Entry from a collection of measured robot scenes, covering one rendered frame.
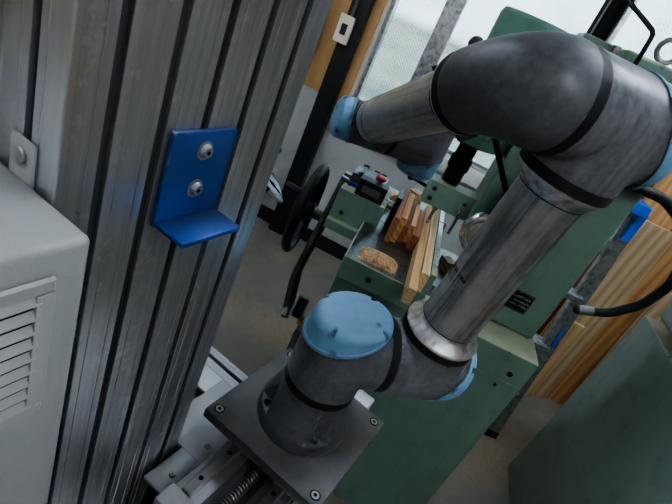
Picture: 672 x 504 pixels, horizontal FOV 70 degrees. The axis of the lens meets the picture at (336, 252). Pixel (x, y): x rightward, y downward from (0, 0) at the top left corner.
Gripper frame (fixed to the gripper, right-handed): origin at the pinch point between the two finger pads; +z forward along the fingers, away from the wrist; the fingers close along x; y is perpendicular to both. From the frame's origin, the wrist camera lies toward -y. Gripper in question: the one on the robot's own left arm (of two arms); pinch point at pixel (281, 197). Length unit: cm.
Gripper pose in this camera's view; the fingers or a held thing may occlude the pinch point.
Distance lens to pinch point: 137.2
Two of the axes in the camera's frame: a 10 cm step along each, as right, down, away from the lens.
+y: -7.7, 4.8, 4.3
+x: -2.4, 4.0, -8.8
